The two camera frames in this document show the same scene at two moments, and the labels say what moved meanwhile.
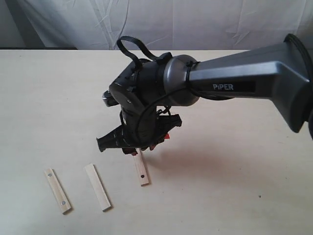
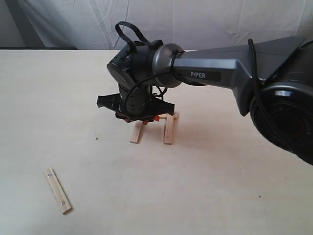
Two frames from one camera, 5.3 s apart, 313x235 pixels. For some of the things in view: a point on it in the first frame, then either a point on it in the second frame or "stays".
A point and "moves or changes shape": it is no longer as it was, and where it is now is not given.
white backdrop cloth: x=163 y=25 stays
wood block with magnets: x=57 y=191 stays
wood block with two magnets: x=142 y=175 moves or changes shape
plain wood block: x=99 y=187 moves or changes shape
